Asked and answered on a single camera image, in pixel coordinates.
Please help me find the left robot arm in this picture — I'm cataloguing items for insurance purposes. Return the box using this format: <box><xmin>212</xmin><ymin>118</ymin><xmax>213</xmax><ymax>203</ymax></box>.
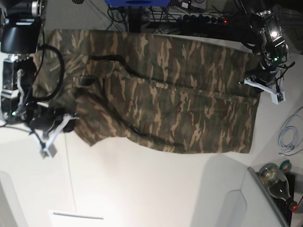
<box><xmin>234</xmin><ymin>0</ymin><xmax>295</xmax><ymax>104</ymax></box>

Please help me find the white coiled cable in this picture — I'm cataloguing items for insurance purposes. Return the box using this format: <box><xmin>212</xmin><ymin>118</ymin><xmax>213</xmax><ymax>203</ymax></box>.
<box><xmin>277</xmin><ymin>109</ymin><xmax>303</xmax><ymax>156</ymax></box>

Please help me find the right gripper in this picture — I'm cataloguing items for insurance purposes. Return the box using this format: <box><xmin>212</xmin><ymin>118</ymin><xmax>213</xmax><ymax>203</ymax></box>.
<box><xmin>26</xmin><ymin>106</ymin><xmax>79</xmax><ymax>158</ymax></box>

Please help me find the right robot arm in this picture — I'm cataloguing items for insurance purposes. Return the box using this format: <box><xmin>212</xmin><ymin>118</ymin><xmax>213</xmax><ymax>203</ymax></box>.
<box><xmin>0</xmin><ymin>0</ymin><xmax>77</xmax><ymax>158</ymax></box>

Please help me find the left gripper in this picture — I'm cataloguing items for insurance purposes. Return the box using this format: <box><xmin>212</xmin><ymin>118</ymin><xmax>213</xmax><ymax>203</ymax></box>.
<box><xmin>239</xmin><ymin>68</ymin><xmax>286</xmax><ymax>104</ymax></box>

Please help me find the blue box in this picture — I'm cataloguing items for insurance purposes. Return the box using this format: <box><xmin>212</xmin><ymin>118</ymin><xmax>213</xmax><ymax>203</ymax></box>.
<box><xmin>106</xmin><ymin>0</ymin><xmax>170</xmax><ymax>7</ymax></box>

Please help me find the camouflage t-shirt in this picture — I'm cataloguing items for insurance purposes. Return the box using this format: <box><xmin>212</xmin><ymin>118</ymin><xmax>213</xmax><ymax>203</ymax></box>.
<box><xmin>45</xmin><ymin>30</ymin><xmax>260</xmax><ymax>154</ymax></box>

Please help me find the clear plastic bottle red cap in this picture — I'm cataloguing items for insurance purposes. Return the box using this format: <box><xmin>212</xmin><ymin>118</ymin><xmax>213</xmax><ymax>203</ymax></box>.
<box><xmin>258</xmin><ymin>163</ymin><xmax>299</xmax><ymax>212</ymax></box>

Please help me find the green tape roll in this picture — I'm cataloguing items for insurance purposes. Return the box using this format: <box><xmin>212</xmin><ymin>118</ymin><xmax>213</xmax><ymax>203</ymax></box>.
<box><xmin>280</xmin><ymin>159</ymin><xmax>292</xmax><ymax>173</ymax></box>

